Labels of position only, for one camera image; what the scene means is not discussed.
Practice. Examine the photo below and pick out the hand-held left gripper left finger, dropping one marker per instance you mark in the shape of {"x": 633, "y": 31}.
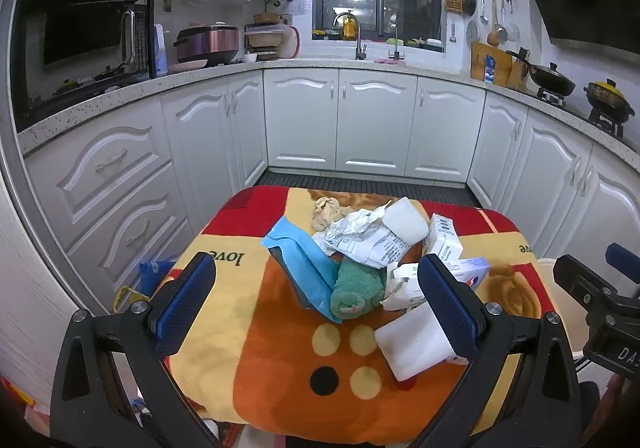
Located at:
{"x": 186, "y": 298}

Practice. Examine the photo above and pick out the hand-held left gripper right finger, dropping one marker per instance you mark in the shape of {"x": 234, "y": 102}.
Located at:
{"x": 448, "y": 298}

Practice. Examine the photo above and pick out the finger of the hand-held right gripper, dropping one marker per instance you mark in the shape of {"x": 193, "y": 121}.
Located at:
{"x": 622, "y": 255}
{"x": 575, "y": 278}

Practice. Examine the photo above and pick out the white green milk carton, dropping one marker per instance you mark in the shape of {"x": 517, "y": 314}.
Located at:
{"x": 442, "y": 238}

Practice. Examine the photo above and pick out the blue plastic packet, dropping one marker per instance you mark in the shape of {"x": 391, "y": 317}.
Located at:
{"x": 305, "y": 258}

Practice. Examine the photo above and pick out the brown paper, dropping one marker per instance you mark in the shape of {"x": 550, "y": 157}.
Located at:
{"x": 327, "y": 213}

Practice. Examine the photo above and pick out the white blue small box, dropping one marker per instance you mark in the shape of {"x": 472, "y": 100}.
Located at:
{"x": 470, "y": 270}

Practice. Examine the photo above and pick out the blue bag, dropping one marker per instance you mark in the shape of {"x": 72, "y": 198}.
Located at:
{"x": 155, "y": 273}

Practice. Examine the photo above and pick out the crumpled silver printed wrapper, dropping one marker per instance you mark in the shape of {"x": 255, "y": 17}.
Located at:
{"x": 370, "y": 248}

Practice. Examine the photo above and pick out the green rolled towel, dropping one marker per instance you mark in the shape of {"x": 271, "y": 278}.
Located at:
{"x": 355, "y": 288}

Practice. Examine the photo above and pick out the colourful printed blanket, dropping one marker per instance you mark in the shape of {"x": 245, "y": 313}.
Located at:
{"x": 280, "y": 368}

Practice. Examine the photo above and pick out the black gas stove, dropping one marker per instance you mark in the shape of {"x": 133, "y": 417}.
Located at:
{"x": 600, "y": 121}

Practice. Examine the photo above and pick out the black ribbed floor mat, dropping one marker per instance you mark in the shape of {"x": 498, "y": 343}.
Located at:
{"x": 360, "y": 183}

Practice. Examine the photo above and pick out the yellow black pot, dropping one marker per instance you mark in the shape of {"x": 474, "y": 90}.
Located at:
{"x": 607, "y": 96}

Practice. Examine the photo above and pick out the black wok with lid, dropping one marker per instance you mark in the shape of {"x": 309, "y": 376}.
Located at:
{"x": 552, "y": 78}

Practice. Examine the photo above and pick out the row of white cabinet doors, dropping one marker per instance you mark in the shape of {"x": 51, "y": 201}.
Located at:
{"x": 375, "y": 118}

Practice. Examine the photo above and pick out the knife block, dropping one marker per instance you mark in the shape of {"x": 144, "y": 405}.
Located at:
{"x": 519, "y": 71}

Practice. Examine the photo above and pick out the blue white carton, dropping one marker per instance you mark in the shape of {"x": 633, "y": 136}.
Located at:
{"x": 490, "y": 69}

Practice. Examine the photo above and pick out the wooden cutting board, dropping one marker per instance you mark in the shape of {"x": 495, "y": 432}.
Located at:
{"x": 502, "y": 63}

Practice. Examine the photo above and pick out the blue white kettle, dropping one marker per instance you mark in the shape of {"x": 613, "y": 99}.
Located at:
{"x": 161, "y": 51}

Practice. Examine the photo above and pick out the maroon rice cooker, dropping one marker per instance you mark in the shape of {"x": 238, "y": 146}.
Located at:
{"x": 207, "y": 41}

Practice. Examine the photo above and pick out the dish rack with bowls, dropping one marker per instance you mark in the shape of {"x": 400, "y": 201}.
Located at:
{"x": 267, "y": 36}

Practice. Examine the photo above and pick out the steel kitchen faucet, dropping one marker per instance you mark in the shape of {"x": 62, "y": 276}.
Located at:
{"x": 356, "y": 36}

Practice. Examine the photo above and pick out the black microwave oven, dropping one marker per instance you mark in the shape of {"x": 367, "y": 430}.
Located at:
{"x": 75, "y": 33}

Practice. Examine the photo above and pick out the yellow bottle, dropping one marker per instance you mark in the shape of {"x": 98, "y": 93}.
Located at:
{"x": 349, "y": 28}

